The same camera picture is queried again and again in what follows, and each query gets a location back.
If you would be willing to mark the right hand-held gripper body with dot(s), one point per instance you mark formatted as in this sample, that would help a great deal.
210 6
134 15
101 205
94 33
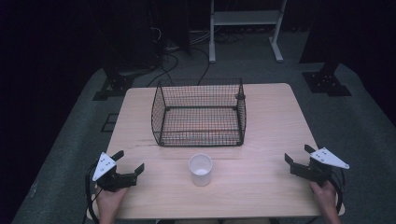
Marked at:
317 168

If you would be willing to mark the person's left hand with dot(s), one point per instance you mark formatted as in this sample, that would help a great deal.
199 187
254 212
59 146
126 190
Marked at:
110 201

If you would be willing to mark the white metal stand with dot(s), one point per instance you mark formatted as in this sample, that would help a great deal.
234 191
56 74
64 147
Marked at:
246 28

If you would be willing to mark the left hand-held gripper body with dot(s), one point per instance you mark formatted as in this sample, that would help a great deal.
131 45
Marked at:
107 174

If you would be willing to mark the black stand base plate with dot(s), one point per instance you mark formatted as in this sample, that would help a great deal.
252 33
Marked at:
112 88
326 83

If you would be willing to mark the person's right hand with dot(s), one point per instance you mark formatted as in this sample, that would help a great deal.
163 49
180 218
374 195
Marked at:
325 199

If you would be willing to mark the white cup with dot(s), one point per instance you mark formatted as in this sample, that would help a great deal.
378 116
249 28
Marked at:
200 169

